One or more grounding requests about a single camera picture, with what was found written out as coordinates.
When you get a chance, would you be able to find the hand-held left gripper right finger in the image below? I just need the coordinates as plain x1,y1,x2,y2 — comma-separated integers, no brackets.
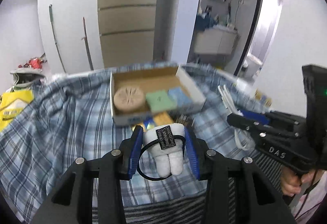
183,128,297,224

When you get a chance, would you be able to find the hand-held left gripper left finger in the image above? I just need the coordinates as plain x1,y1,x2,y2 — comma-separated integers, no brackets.
31,125,145,224

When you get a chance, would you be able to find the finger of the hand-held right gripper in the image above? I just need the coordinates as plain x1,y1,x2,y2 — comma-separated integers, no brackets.
227,113,263,143
240,110,271,126

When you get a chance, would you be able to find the white tooth plush toy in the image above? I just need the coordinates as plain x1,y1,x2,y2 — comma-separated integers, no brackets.
137,124,186,181

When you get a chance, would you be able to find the white cable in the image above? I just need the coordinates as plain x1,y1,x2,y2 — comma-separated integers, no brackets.
218,84,252,151

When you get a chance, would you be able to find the beige round plush toy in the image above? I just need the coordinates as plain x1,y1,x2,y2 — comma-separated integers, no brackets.
113,86,146,113

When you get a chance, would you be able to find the green sponge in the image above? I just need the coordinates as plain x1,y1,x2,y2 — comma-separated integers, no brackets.
146,91,177,113

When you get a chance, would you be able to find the blue sponge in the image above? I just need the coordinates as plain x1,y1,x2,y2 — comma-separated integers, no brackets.
168,87,192,109

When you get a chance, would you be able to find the cardboard box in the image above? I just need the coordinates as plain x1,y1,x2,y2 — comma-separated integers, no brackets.
109,65,207,126

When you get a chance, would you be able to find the person's right hand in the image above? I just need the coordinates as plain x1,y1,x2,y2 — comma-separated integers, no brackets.
281,165,320,196

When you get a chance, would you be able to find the yellow blue packet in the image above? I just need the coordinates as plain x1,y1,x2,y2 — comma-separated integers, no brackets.
255,90,272,107

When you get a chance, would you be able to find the gold cigarette pack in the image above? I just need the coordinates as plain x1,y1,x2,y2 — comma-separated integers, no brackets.
133,112,174,134

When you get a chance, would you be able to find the grey striped mattress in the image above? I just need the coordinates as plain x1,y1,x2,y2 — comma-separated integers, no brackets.
92,150,284,224

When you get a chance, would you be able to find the white toilet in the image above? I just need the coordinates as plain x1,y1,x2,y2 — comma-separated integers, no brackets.
243,54,263,77

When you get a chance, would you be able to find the person's pink garment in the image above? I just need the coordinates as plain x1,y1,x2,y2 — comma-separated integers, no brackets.
291,170,327,224

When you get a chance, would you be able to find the blue plaid blanket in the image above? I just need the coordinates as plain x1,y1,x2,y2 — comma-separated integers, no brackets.
0,62,269,217

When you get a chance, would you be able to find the white vanity cabinet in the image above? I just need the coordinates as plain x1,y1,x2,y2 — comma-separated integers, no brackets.
193,25,238,55

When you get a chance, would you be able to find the dark blue towel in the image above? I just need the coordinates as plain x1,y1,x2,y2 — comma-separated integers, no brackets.
195,13,217,31

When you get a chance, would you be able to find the yellow plastic bag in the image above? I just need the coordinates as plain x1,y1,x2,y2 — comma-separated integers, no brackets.
0,90,34,132

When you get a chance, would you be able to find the grey bag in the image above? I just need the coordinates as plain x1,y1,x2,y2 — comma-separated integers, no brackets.
10,67,45,89

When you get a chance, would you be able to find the red snack wrapper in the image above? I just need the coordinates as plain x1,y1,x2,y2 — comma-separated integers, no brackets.
26,57,44,70

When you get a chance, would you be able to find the gold refrigerator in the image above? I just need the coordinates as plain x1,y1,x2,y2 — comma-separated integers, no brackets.
97,0,160,68

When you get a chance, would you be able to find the black door frame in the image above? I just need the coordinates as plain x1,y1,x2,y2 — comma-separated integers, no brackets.
235,0,285,79

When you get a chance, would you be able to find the grey mop handle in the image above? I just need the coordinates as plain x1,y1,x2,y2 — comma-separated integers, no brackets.
49,4,67,74

